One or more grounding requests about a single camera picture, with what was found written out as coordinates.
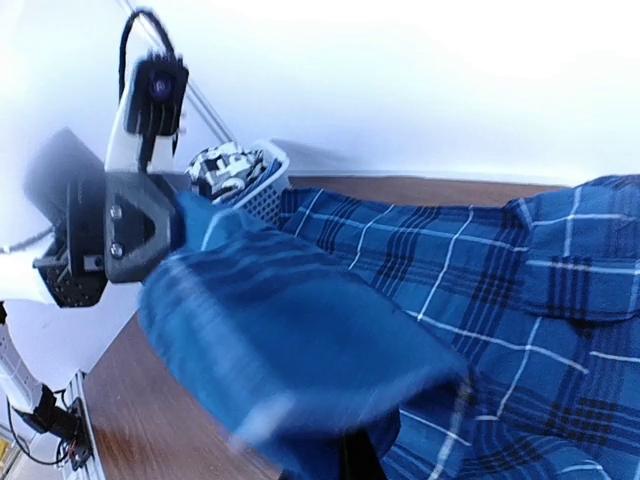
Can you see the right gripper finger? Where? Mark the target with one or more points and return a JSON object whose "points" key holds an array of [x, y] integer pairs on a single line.
{"points": [[358, 458]]}

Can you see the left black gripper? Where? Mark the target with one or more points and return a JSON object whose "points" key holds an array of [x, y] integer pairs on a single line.
{"points": [[140, 227]]}

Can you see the blue plaid long sleeve shirt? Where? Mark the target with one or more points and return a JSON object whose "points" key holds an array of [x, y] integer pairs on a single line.
{"points": [[469, 342]]}

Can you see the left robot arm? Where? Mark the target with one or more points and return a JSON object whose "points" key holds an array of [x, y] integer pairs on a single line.
{"points": [[63, 153]]}

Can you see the black white checked shirt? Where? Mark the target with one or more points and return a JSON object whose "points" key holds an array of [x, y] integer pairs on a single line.
{"points": [[221, 173]]}

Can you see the grey plastic laundry basket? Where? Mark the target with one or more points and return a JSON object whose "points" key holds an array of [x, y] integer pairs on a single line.
{"points": [[262, 199]]}

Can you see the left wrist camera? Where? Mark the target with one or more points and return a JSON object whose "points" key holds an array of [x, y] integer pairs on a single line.
{"points": [[147, 122]]}

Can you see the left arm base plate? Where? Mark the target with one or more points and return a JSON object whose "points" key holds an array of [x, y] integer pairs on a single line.
{"points": [[77, 434]]}

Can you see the front aluminium rail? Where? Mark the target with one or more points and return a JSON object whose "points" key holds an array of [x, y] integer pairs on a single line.
{"points": [[94, 469]]}

